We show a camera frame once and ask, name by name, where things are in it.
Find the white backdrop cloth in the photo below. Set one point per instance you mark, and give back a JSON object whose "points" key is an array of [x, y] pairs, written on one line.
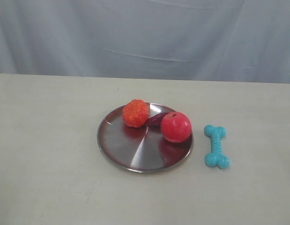
{"points": [[208, 40]]}

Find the teal toy bone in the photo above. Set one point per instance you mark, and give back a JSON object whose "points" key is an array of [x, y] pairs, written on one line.
{"points": [[216, 156]]}

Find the red toy apple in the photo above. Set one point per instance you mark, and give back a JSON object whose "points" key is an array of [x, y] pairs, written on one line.
{"points": [[176, 127]]}

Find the orange bumpy ball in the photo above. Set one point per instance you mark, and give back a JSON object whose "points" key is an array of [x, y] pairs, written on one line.
{"points": [[135, 113]]}

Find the dark purple ridged toy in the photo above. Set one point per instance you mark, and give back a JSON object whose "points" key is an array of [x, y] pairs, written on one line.
{"points": [[155, 120]]}

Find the round stainless steel plate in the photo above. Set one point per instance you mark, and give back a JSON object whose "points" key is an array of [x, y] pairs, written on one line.
{"points": [[141, 150]]}

